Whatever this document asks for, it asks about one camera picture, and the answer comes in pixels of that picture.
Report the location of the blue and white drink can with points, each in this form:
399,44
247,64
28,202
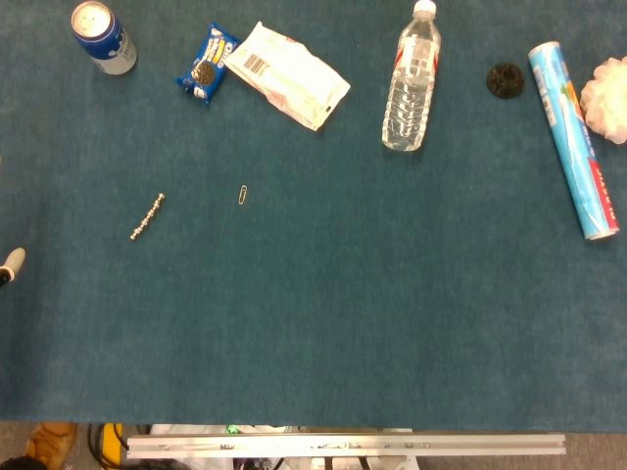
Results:
104,39

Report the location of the blue plastic wrap tube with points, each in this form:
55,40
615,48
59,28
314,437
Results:
570,137

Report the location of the blue Oreo cookie pack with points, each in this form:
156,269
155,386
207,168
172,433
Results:
208,63

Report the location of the metal paper clip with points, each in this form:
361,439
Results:
242,194

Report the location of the yellow object under table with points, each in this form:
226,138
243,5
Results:
111,438

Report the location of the silver aluminium profile rail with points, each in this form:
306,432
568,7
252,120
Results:
343,444

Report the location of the brown shoe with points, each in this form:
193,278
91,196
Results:
51,440

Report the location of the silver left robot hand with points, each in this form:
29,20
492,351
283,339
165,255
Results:
14,259

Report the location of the clear plastic water bottle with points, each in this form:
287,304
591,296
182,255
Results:
411,80

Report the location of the blue felt table mat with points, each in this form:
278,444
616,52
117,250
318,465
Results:
313,274

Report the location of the white plastic snack bag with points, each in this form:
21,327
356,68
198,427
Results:
286,74

